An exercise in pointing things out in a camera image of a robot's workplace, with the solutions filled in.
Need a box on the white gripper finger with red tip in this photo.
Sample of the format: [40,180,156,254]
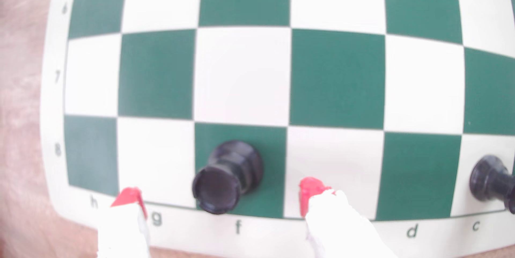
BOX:
[299,177,397,258]
[98,187,151,258]

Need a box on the black chess pawn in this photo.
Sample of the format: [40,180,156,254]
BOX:
[192,140,264,215]

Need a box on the green and white chess mat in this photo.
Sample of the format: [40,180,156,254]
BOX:
[40,0,515,258]

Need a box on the black chess rook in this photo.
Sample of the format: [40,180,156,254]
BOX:
[469,154,515,214]

